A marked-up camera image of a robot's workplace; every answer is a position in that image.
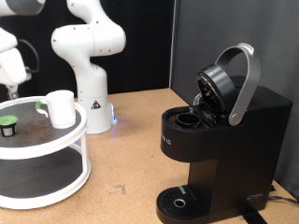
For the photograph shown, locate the black Keurig coffee machine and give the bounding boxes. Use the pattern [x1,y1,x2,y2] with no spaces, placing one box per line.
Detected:
[156,42,293,224]

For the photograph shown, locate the grey partition panel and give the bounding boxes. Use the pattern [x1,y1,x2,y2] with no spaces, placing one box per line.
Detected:
[169,0,299,200]

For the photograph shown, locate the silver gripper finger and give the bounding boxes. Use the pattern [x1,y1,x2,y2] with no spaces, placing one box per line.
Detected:
[7,84,19,101]

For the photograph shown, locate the green reusable coffee pod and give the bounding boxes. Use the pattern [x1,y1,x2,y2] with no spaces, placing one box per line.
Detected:
[0,115,19,138]

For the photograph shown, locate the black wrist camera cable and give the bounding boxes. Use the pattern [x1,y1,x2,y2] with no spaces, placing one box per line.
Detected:
[17,38,41,74]

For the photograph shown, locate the black tape strip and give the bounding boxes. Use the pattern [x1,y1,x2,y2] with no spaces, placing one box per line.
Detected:
[239,211,269,224]

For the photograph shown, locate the white two-tier turntable shelf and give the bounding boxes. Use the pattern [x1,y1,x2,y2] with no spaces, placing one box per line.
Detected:
[0,95,92,210]

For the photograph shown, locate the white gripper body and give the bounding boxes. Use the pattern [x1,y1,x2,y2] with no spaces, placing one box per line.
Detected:
[0,48,28,88]

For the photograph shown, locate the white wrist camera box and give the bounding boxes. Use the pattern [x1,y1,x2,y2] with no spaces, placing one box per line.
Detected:
[0,27,18,54]

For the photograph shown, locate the braided coffee machine power cord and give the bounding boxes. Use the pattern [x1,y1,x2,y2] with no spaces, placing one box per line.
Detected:
[268,195,299,205]

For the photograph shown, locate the white mug with green handle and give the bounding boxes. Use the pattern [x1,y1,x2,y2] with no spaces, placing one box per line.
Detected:
[35,90,78,130]

